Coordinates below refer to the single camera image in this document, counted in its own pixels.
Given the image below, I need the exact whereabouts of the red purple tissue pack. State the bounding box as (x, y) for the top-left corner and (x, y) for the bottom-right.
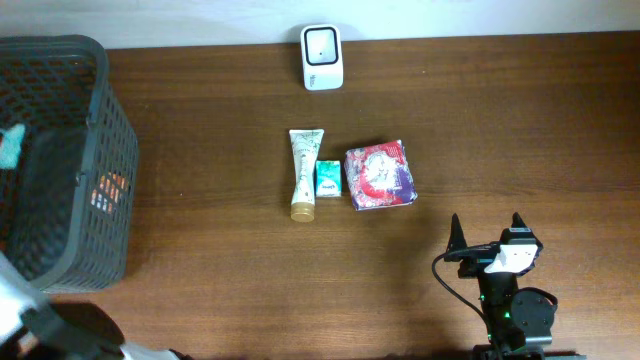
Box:
(344, 140), (418, 211)

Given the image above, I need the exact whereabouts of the small green tissue packet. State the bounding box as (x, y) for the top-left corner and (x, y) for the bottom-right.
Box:
(315, 160), (342, 197)

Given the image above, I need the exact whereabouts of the white tube gold cap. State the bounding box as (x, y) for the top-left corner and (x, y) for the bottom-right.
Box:
(289, 129), (324, 223)

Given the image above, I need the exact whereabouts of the orange tissue packet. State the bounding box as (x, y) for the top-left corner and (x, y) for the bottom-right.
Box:
(90, 172), (130, 215)

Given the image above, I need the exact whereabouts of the teal soap pouch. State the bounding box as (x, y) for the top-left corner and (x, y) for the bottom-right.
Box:
(0, 124), (26, 170)

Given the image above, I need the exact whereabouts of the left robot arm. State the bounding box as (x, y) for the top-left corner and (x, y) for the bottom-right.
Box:
(22, 213), (474, 359)

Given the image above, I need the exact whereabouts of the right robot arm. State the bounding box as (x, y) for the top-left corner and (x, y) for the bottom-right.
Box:
(431, 213), (584, 360)

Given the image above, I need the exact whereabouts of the white barcode scanner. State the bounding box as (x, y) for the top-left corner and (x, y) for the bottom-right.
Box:
(300, 24), (344, 91)

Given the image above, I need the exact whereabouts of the dark grey plastic basket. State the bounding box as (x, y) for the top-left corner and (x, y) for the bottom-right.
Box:
(1, 35), (139, 293)

